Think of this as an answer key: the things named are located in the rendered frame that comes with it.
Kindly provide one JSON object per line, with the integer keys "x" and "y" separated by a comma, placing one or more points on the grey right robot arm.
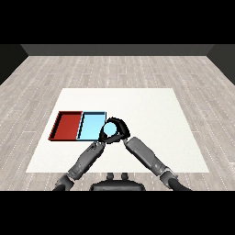
{"x": 150, "y": 159}

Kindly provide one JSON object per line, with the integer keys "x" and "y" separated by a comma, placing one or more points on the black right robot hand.
{"x": 122, "y": 127}

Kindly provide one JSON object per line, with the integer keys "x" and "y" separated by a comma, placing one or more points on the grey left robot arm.
{"x": 84, "y": 162}

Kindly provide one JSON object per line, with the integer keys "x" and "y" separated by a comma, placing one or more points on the red shallow open box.
{"x": 68, "y": 126}

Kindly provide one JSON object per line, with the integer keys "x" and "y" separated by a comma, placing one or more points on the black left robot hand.
{"x": 103, "y": 138}

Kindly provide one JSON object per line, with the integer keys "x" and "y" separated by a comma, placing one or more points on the dark grey robot body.
{"x": 117, "y": 184}

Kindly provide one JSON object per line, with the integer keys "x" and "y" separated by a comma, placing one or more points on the light blue shallow open box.
{"x": 90, "y": 127}

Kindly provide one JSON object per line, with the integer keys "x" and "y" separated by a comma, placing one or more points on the small blue can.
{"x": 109, "y": 128}

